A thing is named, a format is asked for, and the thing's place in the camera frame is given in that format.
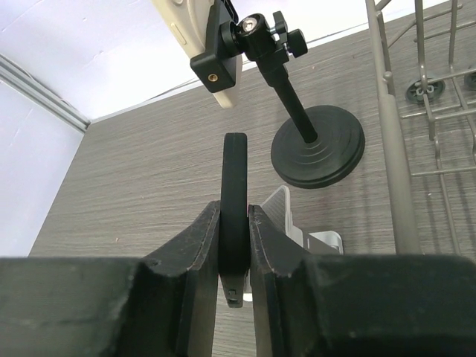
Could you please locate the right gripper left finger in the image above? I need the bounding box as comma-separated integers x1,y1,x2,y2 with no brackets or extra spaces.
1,202,219,356

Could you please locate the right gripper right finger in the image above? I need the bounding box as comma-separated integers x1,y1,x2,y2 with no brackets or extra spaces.
249,206,475,356

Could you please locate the silver folding phone stand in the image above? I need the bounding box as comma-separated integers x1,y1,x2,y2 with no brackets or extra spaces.
260,185,344,255

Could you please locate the black phone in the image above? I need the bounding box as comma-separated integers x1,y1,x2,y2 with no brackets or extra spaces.
218,132,251,308

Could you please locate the black round-base phone stand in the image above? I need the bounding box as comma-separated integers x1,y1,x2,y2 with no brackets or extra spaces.
189,0,366,190

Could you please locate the metal wire dish rack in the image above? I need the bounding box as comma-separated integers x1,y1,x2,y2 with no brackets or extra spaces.
366,1,475,258

